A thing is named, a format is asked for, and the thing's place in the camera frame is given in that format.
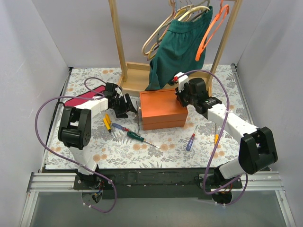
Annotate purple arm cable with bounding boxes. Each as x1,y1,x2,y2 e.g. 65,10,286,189
184,69,249,206
35,77,117,213

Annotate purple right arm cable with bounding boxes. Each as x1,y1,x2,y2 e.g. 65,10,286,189
184,69,249,206

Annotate orange clothes hanger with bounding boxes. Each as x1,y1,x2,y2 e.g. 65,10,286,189
195,0,230,61

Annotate orange handled screwdriver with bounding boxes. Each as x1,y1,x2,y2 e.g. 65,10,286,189
214,124,218,145
105,114,111,124

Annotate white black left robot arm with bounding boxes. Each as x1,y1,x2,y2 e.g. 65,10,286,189
58,82,137,189

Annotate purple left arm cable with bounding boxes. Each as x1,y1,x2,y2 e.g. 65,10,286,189
35,77,117,213

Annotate wooden clothes rack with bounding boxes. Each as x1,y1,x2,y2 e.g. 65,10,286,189
108,0,244,97

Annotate large green handled screwdriver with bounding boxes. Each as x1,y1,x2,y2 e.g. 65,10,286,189
127,131,160,149

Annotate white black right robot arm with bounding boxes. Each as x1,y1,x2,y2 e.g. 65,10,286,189
173,75,278,188

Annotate yellow clothes hanger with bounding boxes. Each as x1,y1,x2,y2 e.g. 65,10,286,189
147,8,187,61

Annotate beige clothes hanger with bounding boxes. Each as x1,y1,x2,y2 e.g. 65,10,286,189
142,0,210,61

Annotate yellow handled screwdriver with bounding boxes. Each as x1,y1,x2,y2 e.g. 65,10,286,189
103,118,115,138

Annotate floral patterned table mat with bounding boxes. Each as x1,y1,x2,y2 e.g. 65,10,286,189
45,65,250,171

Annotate orange drawer box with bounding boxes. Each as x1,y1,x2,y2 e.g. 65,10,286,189
140,88,188,131

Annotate teal green shorts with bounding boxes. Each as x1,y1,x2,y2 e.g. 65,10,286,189
145,6,213,91

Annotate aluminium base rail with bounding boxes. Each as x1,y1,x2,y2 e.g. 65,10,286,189
20,168,296,227

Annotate clear acrylic drawer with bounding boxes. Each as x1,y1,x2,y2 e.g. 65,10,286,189
136,101,143,131

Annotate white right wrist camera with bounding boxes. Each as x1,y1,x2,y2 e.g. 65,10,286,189
173,72,189,93

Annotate blue red screwdriver right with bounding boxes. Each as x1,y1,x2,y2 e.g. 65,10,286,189
186,126,198,151

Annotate grey clothes hanger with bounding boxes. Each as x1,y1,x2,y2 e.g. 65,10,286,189
148,0,210,41

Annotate blue red handled screwdriver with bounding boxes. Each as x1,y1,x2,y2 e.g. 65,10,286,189
112,123,130,131

